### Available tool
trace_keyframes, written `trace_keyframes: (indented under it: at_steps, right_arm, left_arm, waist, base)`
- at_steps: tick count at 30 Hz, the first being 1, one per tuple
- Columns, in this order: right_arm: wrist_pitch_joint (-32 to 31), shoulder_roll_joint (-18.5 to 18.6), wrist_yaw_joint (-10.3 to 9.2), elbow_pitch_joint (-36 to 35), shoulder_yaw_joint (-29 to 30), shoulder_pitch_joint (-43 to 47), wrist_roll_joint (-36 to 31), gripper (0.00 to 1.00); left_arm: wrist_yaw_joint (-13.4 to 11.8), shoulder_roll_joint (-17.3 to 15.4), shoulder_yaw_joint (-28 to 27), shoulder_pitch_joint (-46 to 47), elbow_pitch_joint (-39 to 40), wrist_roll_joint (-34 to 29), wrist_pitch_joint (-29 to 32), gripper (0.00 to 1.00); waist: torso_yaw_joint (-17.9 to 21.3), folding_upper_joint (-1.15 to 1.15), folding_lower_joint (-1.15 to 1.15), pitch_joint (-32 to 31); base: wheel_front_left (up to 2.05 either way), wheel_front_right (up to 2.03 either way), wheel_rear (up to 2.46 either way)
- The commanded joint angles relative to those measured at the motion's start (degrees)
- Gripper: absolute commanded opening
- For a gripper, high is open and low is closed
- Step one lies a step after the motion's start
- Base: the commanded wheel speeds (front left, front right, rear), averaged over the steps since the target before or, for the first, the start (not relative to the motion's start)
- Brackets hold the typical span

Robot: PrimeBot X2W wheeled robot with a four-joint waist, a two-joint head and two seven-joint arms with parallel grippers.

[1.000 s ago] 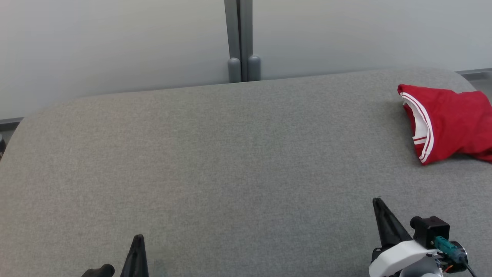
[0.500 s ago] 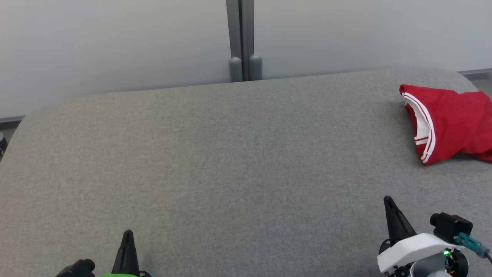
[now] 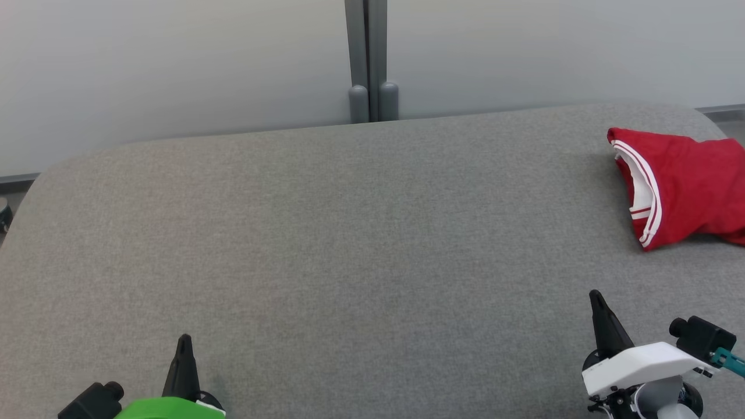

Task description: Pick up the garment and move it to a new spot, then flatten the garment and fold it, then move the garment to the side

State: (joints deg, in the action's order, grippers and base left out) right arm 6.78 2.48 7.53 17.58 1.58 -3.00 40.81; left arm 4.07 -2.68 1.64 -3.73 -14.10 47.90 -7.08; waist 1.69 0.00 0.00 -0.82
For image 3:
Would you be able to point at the grey partition caster foot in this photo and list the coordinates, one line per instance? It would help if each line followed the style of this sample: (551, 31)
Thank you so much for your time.
(4, 215)

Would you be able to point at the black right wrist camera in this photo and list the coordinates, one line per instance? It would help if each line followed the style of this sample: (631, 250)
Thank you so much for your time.
(704, 337)

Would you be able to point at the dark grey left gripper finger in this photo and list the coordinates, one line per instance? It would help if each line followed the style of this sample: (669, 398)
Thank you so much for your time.
(183, 372)

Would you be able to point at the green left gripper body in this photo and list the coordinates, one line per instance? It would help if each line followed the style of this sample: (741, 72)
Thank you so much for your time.
(169, 410)

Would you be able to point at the grey partition bottom rail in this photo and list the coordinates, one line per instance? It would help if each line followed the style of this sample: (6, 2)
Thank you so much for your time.
(14, 180)

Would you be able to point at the red jersey with black lettering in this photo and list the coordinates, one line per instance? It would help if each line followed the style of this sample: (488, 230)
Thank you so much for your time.
(692, 180)

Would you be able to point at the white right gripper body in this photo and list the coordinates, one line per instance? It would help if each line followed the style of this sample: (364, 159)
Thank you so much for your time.
(640, 364)

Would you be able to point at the black round right gripper motor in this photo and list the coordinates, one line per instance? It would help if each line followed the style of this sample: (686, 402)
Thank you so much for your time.
(692, 401)

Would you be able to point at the teal right camera connector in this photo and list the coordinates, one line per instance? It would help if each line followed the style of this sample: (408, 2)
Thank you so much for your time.
(727, 359)

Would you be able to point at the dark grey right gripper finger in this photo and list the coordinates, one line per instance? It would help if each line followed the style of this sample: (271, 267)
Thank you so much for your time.
(608, 334)

